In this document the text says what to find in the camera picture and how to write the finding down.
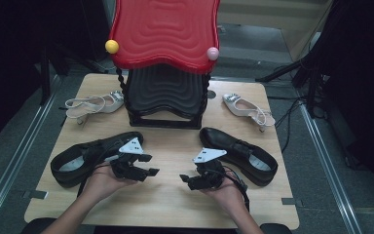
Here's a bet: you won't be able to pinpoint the person's right hand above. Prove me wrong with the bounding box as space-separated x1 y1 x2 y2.
201 178 247 216

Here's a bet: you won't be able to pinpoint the black rounded pad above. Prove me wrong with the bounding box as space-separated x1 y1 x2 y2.
19 217 56 234
259 222 294 234

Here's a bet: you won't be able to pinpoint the metal floor rail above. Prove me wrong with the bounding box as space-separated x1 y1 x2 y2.
298 103 364 234
0 74 62 230

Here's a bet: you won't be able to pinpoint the black leather shoe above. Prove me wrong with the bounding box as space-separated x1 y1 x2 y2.
50 131 145 189
199 127 279 187

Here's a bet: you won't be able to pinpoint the grey tape strip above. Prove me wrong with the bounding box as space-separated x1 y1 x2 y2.
280 197 304 208
21 189 49 200

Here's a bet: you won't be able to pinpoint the black tripod stand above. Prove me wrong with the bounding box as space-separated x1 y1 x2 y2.
255 57 327 119

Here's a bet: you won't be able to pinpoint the red and black shoe rack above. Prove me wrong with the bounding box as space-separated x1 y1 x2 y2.
105 0 222 131

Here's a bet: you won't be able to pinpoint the white rhinestone high-heel shoe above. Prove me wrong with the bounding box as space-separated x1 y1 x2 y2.
222 93 277 134
64 90 126 126

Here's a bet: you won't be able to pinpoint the black floor cables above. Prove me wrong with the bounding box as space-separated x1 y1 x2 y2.
267 96 308 154

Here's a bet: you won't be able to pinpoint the person's left hand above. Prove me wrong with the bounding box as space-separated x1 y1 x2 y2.
81 164 138 203

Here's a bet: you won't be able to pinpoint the black curtain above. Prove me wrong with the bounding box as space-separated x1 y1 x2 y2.
300 0 374 196
0 0 113 152

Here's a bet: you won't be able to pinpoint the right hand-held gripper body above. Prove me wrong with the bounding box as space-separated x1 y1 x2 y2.
192 147 228 191

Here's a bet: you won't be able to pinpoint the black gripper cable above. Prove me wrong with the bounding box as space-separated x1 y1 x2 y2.
222 165 251 213
77 161 115 198

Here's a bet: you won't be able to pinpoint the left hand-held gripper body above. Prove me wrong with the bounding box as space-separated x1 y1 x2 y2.
110 136 144 182

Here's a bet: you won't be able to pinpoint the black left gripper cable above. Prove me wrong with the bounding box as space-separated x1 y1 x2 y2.
77 161 115 198

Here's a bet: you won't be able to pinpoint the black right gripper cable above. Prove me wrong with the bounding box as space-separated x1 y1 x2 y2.
222 165 251 213

